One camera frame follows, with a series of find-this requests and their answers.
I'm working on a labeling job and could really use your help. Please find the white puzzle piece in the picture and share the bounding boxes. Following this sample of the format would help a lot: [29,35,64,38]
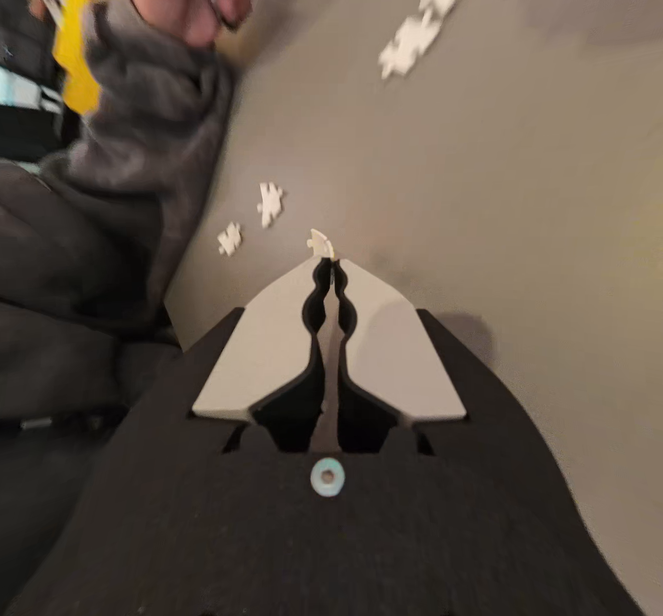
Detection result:
[256,182,286,228]
[218,222,243,257]
[378,14,445,80]
[307,229,336,260]

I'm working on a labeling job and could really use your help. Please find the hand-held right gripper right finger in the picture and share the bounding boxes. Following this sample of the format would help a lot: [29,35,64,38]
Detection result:
[334,258,467,453]

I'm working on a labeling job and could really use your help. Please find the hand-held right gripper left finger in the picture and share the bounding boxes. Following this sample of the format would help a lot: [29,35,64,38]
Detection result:
[192,257,332,453]

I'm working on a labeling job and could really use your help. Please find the yellow object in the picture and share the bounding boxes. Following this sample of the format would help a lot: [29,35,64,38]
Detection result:
[52,0,131,115]

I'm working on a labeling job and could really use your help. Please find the person's left hand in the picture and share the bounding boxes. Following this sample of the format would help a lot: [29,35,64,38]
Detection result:
[127,0,258,50]

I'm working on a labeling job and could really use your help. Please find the person's dark clothing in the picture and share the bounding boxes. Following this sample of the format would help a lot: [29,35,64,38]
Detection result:
[0,160,183,616]

